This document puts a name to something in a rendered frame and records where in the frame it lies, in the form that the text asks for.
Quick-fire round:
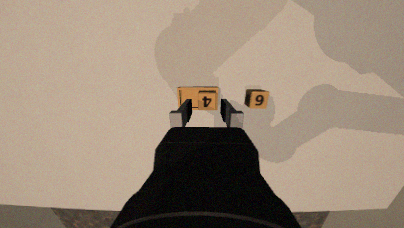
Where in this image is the orange rectangular tray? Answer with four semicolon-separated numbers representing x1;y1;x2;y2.
177;87;218;110

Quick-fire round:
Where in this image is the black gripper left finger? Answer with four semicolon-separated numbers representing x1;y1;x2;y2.
169;99;192;128

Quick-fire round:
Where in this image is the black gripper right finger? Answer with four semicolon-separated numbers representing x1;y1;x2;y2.
220;99;244;129

